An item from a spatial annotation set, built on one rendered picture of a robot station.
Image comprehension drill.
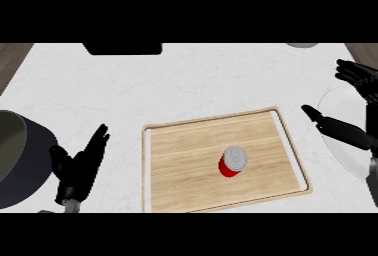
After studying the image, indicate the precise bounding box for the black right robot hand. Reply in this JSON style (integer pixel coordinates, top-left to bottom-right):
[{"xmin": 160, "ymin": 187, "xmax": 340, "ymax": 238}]
[{"xmin": 300, "ymin": 58, "xmax": 378, "ymax": 152}]

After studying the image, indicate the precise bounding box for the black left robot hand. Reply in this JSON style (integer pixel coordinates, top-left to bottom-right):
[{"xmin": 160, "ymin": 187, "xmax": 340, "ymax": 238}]
[{"xmin": 49, "ymin": 123, "xmax": 113, "ymax": 206}]

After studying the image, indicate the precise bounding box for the white plate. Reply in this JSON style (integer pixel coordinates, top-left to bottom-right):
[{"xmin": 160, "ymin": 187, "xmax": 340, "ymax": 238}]
[{"xmin": 317, "ymin": 84, "xmax": 378, "ymax": 183}]

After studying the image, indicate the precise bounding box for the red can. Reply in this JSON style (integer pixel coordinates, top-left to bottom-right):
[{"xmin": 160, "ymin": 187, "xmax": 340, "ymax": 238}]
[{"xmin": 218, "ymin": 145, "xmax": 250, "ymax": 178}]

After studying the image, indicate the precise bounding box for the wooden tray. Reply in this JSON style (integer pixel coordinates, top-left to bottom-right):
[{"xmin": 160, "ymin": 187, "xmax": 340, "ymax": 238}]
[{"xmin": 141, "ymin": 106, "xmax": 315, "ymax": 214}]

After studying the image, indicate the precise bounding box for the dark grey pot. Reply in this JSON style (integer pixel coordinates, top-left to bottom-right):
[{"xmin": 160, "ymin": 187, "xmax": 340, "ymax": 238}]
[{"xmin": 0, "ymin": 110, "xmax": 60, "ymax": 210}]

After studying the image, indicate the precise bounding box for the grey round object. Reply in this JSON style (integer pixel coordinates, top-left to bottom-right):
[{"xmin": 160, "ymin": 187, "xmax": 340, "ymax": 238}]
[{"xmin": 286, "ymin": 43, "xmax": 321, "ymax": 49}]

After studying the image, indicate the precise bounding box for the black appliance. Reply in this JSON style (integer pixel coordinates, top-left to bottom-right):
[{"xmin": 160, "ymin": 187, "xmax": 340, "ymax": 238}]
[{"xmin": 82, "ymin": 43, "xmax": 164, "ymax": 56}]

